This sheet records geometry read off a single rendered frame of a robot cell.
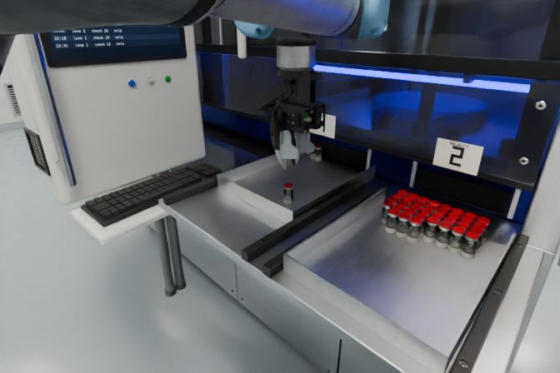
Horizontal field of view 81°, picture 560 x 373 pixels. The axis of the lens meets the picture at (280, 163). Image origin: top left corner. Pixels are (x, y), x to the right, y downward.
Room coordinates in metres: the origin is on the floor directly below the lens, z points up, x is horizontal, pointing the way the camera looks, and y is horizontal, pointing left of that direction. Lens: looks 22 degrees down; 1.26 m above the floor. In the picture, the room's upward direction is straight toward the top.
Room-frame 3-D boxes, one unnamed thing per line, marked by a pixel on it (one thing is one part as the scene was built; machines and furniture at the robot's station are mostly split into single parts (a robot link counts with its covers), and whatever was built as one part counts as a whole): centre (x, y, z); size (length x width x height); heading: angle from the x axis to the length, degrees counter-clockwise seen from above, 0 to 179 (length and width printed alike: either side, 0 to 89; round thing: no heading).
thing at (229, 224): (0.62, -0.12, 0.87); 0.70 x 0.48 x 0.02; 46
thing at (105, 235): (0.90, 0.38, 0.79); 0.45 x 0.28 x 0.03; 140
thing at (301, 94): (0.65, -0.04, 1.13); 0.09 x 0.08 x 0.12; 46
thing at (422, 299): (0.47, -0.22, 0.90); 0.34 x 0.26 x 0.04; 135
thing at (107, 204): (0.88, 0.36, 0.82); 0.40 x 0.14 x 0.02; 140
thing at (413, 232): (0.52, -0.25, 0.90); 0.02 x 0.02 x 0.05
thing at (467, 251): (0.53, -0.28, 0.90); 0.18 x 0.02 x 0.05; 45
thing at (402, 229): (0.54, -0.24, 0.90); 0.02 x 0.02 x 0.05
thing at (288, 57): (0.66, -0.03, 1.21); 0.08 x 0.08 x 0.05
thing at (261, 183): (0.79, -0.05, 0.90); 0.34 x 0.26 x 0.04; 136
